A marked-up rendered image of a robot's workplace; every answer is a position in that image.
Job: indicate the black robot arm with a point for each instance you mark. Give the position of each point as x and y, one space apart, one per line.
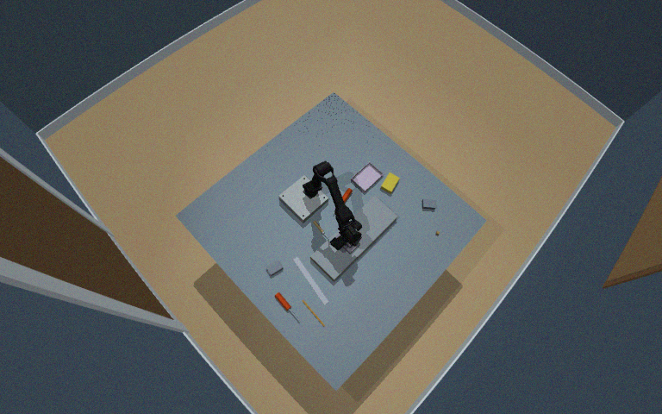
342 212

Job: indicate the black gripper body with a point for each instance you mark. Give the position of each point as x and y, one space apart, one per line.
338 244

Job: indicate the yellow rectangular block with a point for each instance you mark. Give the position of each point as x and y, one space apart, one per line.
390 183

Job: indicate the grey rectangular panel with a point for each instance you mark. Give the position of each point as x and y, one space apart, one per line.
375 218

